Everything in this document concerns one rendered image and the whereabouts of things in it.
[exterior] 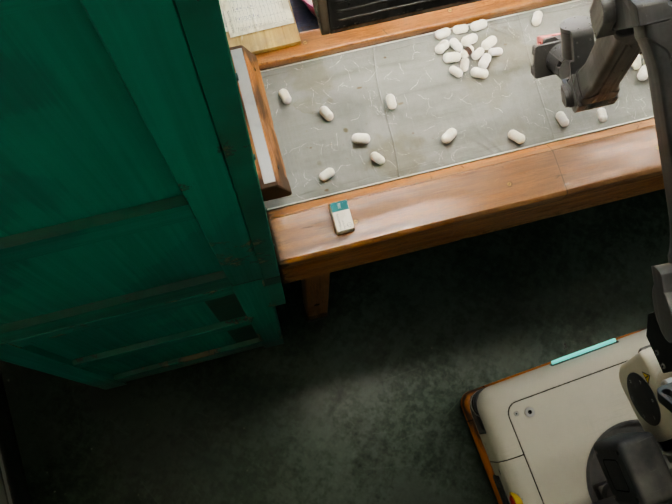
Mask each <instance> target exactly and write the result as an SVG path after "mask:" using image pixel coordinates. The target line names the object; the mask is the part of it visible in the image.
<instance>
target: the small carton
mask: <svg viewBox="0 0 672 504"><path fill-rule="evenodd" d="M329 208H330V212H331V215H332V219H333V223H334V226H335V230H336V233H337V235H339V234H343V233H348V232H352V231H354V229H355V227H354V223H353V219H352V216H351V212H350V209H349V205H348V202H347V199H346V200H341V201H337V202H333V203H330V204H329Z"/></svg>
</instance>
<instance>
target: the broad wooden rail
mask: <svg viewBox="0 0 672 504"><path fill-rule="evenodd" d="M662 189H665V188H664V181H663V174H662V167H661V160H660V154H659V147H658V140H657V133H656V127H655V120H654V118H651V119H647V120H643V121H639V122H635V123H631V124H626V125H622V126H618V127H614V128H610V129H606V130H602V131H597V132H593V133H589V134H585V135H581V136H577V137H573V138H568V139H564V140H560V141H556V142H552V143H548V144H544V145H539V146H535V147H531V148H527V149H523V150H519V151H515V152H510V153H506V154H502V155H498V156H494V157H490V158H486V159H481V160H477V161H473V162H469V163H465V164H461V165H457V166H452V167H448V168H444V169H440V170H436V171H432V172H428V173H423V174H419V175H415V176H411V177H407V178H403V179H399V180H394V181H390V182H386V183H382V184H378V185H374V186H370V187H365V188H361V189H357V190H353V191H349V192H345V193H341V194H336V195H332V196H328V197H324V198H320V199H316V200H312V201H307V202H303V203H299V204H295V205H291V206H287V207H283V208H278V209H274V210H270V211H267V212H266V214H267V219H268V223H269V228H270V232H271V237H272V241H273V244H275V249H274V250H275V254H276V259H277V263H278V268H279V274H280V278H281V282H282V283H283V284H287V283H291V282H295V281H299V280H303V279H307V278H311V277H315V276H319V275H323V274H327V273H331V272H335V271H339V270H343V269H347V268H351V267H355V266H359V265H363V264H367V263H371V262H375V261H379V260H383V259H387V258H391V257H395V256H399V255H403V254H407V253H411V252H415V251H419V250H423V249H427V248H431V247H435V246H439V245H443V244H447V243H451V242H455V241H458V240H461V239H464V238H470V237H474V236H478V235H482V234H486V233H490V232H494V231H498V230H502V229H506V228H510V227H514V226H518V225H522V224H526V223H530V222H534V221H538V220H542V219H546V218H550V217H554V216H558V215H562V214H566V213H570V212H574V211H578V210H582V209H586V208H590V207H594V206H598V205H602V204H606V203H610V202H614V201H618V200H622V199H626V198H630V197H634V196H638V195H642V194H646V193H650V192H654V191H658V190H662ZM346 199H347V202H348V205H349V209H350V212H351V216H352V219H353V223H354V227H355V229H354V231H352V232H348V233H343V234H339V235H337V233H336V230H335V226H334V223H333V219H332V215H331V212H330V208H329V204H330V203H333V202H337V201H341V200H346Z"/></svg>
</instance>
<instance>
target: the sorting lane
mask: <svg viewBox="0 0 672 504"><path fill-rule="evenodd" d="M592 2H593V0H573V1H569V2H565V3H560V4H556V5H551V6H547V7H542V8H538V9H533V10H529V11H524V12H520V13H516V14H511V15H507V16H502V17H498V18H493V19H489V20H486V21H487V27H486V28H485V29H481V30H478V31H472V30H471V28H470V25H471V24H467V26H468V31H467V32H466V33H461V34H455V33H454V32H453V28H449V29H450V31H451V33H450V35H449V36H448V37H446V38H443V39H440V40H439V39H436V38H435V32H436V31H435V32H431V33H426V34H422V35H418V36H413V37H409V38H404V39H400V40H395V41H391V42H386V43H382V44H377V45H373V46H369V47H364V48H360V49H355V50H351V51H346V52H342V53H337V54H333V55H328V56H324V57H320V58H315V59H311V60H306V61H302V62H297V63H293V64H288V65H284V66H279V67H275V68H271V69H266V70H262V71H260V72H261V76H262V80H263V84H264V88H265V92H266V96H267V100H268V104H269V108H270V112H271V116H272V120H273V125H274V130H275V133H276V136H277V140H278V144H279V148H280V152H281V156H282V159H283V163H284V166H285V170H286V174H287V179H288V181H289V184H290V188H291V191H292V194H291V195H289V196H285V197H281V198H277V199H273V200H269V201H264V205H265V207H266V208H267V211H270V210H274V209H278V208H283V207H287V206H291V205H295V204H299V203H303V202H307V201H312V200H316V199H320V198H324V197H328V196H332V195H336V194H341V193H345V192H349V191H353V190H357V189H361V188H365V187H370V186H374V185H378V184H382V183H386V182H390V181H394V180H399V179H403V178H407V177H411V176H415V175H419V174H423V173H428V172H432V171H436V170H440V169H444V168H448V167H452V166H457V165H461V164H465V163H469V162H473V161H477V160H481V159H486V158H490V157H494V156H498V155H502V154H506V153H510V152H515V151H519V150H523V149H527V148H531V147H535V146H539V145H544V144H548V143H552V142H556V141H560V140H564V139H568V138H573V137H577V136H581V135H585V134H589V133H593V132H597V131H602V130H606V129H610V128H614V127H618V126H622V125H626V124H631V123H635V122H639V121H643V120H647V119H651V118H654V113H653V106H652V99H651V93H650V86H649V79H648V77H647V79H646V80H644V81H640V80H638V78H637V74H638V72H639V70H640V68H641V67H642V66H643V65H644V64H643V59H644V58H641V64H642V65H641V67H640V68H639V69H637V70H634V69H633V68H632V67H630V68H629V70H628V72H627V73H626V75H625V76H624V78H623V79H622V81H621V82H620V91H619V93H618V97H619V98H618V99H617V100H616V102H615V103H614V104H612V105H607V106H603V107H599V108H605V110H606V113H607V120H606V121H605V122H600V121H599V119H598V114H597V110H598V109H599V108H594V109H590V110H586V111H581V112H577V113H574V112H573V110H572V108H569V107H567V108H565V106H564V104H563V102H562V98H561V86H560V85H562V80H561V79H560V78H559V77H558V76H557V75H551V76H546V77H542V78H538V79H536V78H534V77H533V76H532V74H531V65H533V55H532V46H533V45H534V44H535V45H537V36H541V35H549V34H556V33H560V23H561V22H562V21H563V20H565V19H567V18H570V17H574V16H590V13H589V10H590V7H591V5H592ZM535 11H541V12H542V13H543V17H542V20H541V23H540V25H539V26H534V25H532V18H533V14H534V12H535ZM472 33H475V34H476V35H477V36H478V40H477V42H476V43H474V44H471V45H472V46H473V47H474V51H475V50H476V49H477V48H479V47H481V43H482V42H483V41H484V40H485V39H487V38H488V37H489V36H495V37H496V38H497V43H496V44H495V45H494V46H492V47H491V48H497V47H500V48H502V49H503V53H502V55H500V56H491V61H490V62H489V64H488V67H487V68H486V69H487V70H488V73H489V74H488V77H487V78H485V79H481V78H475V77H472V76H471V74H470V71H471V69H472V68H474V67H478V63H479V61H480V59H481V57H482V56H481V57H480V58H479V59H478V60H474V59H473V58H472V54H471V55H470V56H468V57H467V58H468V59H469V68H468V70H467V71H466V72H463V75H462V76H461V77H459V78H458V77H455V76H454V75H452V74H451V73H450V72H449V68H450V67H451V66H456V67H458V68H459V69H460V63H461V60H462V57H461V59H460V61H458V62H453V63H445V62H444V61H443V55H444V54H445V53H450V52H456V51H455V50H454V49H453V48H452V47H451V46H450V45H449V48H448V49H446V50H445V51H444V52H443V53H442V54H437V53H436V52H435V47H436V46H437V45H438V44H439V43H440V42H441V41H442V40H448V41H450V39H452V38H456V39H457V40H458V41H459V42H460V43H461V39H462V38H463V37H464V36H466V35H469V34H472ZM461 44H462V43H461ZM474 51H473V52H474ZM478 68H479V67H478ZM281 89H286V90H287V91H288V93H289V95H290V96H291V99H292V100H291V102H290V103H289V104H284V103H283V102H282V99H281V97H280V96H279V91H280V90H281ZM388 94H393V95H394V96H395V100H396V103H397V106H396V108H395V109H393V110H391V109H389V108H388V106H387V103H386V96H387V95H388ZM322 106H326V107H328V109H329V110H330V111H331V112H332V113H333V116H334V117H333V119H332V120H331V121H327V120H325V119H324V117H323V116H322V115H321V114H320V112H319V109H320V107H322ZM559 111H563V112H564V113H565V115H566V117H567V118H568V120H569V125H568V126H567V127H562V126H560V124H559V122H558V121H557V119H556V117H555V116H556V113H557V112H559ZM449 128H454V129H456V131H457V135H456V136H455V138H454V139H453V140H452V141H451V142H450V143H448V144H445V143H443V142H442V140H441V137H442V135H443V134H444V133H445V132H446V131H447V130H448V129H449ZM510 130H516V131H518V132H519V133H521V134H523V135H524V136H525V141H524V143H522V144H518V143H516V142H514V141H513V140H511V139H509V138H508V132H509V131H510ZM355 133H366V134H368V135H369V136H370V141H369V143H367V144H355V143H354V142H353V141H352V136H353V135H354V134H355ZM372 152H377V153H379V154H380V155H382V156H383V157H384V158H385V162H384V163H383V164H381V165H379V164H377V163H376V162H374V161H373V160H371V158H370V154H371V153H372ZM327 168H333V169H334V171H335V174H334V175H333V176H332V177H331V178H329V179H328V180H326V181H321V180H320V178H319V175H320V173H321V172H323V171H324V170H325V169H327Z"/></svg>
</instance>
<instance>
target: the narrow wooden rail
mask: <svg viewBox="0 0 672 504"><path fill-rule="evenodd" d="M569 1H573V0H482V1H478V2H473V3H469V4H464V5H460V6H455V7H451V8H446V9H442V10H437V11H433V12H428V13H424V14H419V15H415V16H410V17H406V18H401V19H397V20H392V21H388V22H383V23H379V24H374V25H370V26H365V27H361V28H356V29H352V30H347V31H343V32H338V33H334V34H331V33H330V34H328V35H322V34H321V31H320V28H318V29H313V30H309V31H304V32H300V33H299V36H300V40H301V44H299V45H295V46H290V47H286V48H281V49H277V50H272V51H268V52H263V53H259V54H254V55H255V56H256V57H257V61H258V66H259V69H260V71H262V70H266V69H271V68H275V67H279V66H284V65H288V64H293V63H297V62H302V61H306V60H311V59H315V58H320V57H324V56H328V55H333V54H337V53H342V52H346V51H351V50H355V49H360V48H364V47H369V46H373V45H377V44H382V43H386V42H391V41H395V40H400V39H404V38H409V37H413V36H418V35H422V34H426V33H431V32H435V31H437V30H440V29H442V28H445V27H447V28H453V27H454V26H455V25H461V24H466V25H467V24H471V23H472V22H474V21H478V20H481V19H485V20H489V19H493V18H498V17H502V16H507V15H511V14H516V13H520V12H524V11H529V10H533V9H538V8H542V7H547V6H551V5H556V4H560V3H565V2H569Z"/></svg>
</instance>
